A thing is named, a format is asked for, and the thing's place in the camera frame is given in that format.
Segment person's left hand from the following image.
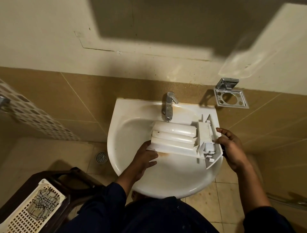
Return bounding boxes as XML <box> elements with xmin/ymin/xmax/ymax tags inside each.
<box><xmin>130</xmin><ymin>140</ymin><xmax>159</xmax><ymax>183</ymax></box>

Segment dark plastic stool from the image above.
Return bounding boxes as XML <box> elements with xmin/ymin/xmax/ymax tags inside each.
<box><xmin>0</xmin><ymin>167</ymin><xmax>104</xmax><ymax>233</ymax></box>

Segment person's right forearm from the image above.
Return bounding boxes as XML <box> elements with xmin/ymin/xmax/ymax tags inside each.
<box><xmin>237</xmin><ymin>163</ymin><xmax>295</xmax><ymax>233</ymax></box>

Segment black-lined patterned cloth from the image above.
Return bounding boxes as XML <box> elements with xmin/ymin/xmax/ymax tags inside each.
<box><xmin>28</xmin><ymin>188</ymin><xmax>60</xmax><ymax>221</ymax></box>

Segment round metal floor drain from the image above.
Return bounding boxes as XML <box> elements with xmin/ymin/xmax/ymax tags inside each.
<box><xmin>95</xmin><ymin>151</ymin><xmax>108</xmax><ymax>164</ymax></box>

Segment white ceramic sink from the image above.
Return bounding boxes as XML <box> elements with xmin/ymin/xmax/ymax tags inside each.
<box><xmin>107</xmin><ymin>98</ymin><xmax>224</xmax><ymax>199</ymax></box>

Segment chrome sink faucet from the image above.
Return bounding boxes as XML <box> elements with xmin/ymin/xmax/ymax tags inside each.
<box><xmin>162</xmin><ymin>92</ymin><xmax>179</xmax><ymax>122</ymax></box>

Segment chrome wall toothbrush holder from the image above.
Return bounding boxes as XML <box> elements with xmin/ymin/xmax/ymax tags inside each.
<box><xmin>214</xmin><ymin>77</ymin><xmax>249</xmax><ymax>109</ymax></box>

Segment person's dark trousers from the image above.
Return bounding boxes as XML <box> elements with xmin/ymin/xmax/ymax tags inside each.
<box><xmin>122</xmin><ymin>196</ymin><xmax>220</xmax><ymax>233</ymax></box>

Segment white detergent drawer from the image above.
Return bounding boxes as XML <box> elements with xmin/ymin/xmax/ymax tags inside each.
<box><xmin>146</xmin><ymin>114</ymin><xmax>224</xmax><ymax>170</ymax></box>

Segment person's left forearm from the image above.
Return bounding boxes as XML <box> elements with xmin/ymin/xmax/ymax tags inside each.
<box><xmin>72</xmin><ymin>173</ymin><xmax>144</xmax><ymax>233</ymax></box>

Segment white perforated plastic basket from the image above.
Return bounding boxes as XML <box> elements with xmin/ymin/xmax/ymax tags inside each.
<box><xmin>0</xmin><ymin>179</ymin><xmax>67</xmax><ymax>233</ymax></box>

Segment person's right hand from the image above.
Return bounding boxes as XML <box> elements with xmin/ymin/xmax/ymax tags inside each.
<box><xmin>215</xmin><ymin>127</ymin><xmax>251</xmax><ymax>172</ymax></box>

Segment chrome toilet sprayer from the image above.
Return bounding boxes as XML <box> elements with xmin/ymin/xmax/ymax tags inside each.
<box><xmin>266</xmin><ymin>192</ymin><xmax>307</xmax><ymax>209</ymax></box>

